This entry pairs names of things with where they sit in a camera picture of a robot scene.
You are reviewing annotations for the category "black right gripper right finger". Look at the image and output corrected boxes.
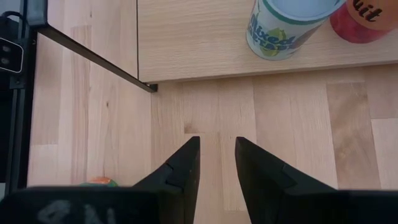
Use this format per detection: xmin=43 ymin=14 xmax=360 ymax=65
xmin=235 ymin=136 xmax=398 ymax=224

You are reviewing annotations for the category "orange green mandarin oranges can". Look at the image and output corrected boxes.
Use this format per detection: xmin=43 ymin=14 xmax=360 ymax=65
xmin=79 ymin=176 xmax=119 ymax=188

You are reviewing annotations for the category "white green mixed vegetables can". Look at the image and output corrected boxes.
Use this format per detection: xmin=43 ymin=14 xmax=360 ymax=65
xmin=245 ymin=0 xmax=346 ymax=62

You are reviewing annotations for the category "black table rig frame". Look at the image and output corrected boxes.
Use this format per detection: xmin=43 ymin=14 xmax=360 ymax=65
xmin=0 ymin=73 xmax=35 ymax=195

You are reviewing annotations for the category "pink mixed fruit can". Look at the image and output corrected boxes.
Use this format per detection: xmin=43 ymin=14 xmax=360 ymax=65
xmin=329 ymin=0 xmax=398 ymax=44

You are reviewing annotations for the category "black metal wooden shelf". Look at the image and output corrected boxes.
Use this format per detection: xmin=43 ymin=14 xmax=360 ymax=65
xmin=23 ymin=0 xmax=398 ymax=93

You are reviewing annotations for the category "black table-level camera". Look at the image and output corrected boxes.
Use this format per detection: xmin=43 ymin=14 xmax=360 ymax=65
xmin=0 ymin=11 xmax=25 ymax=74

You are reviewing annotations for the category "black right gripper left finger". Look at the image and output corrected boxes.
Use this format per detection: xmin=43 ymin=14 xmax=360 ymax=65
xmin=0 ymin=136 xmax=201 ymax=224

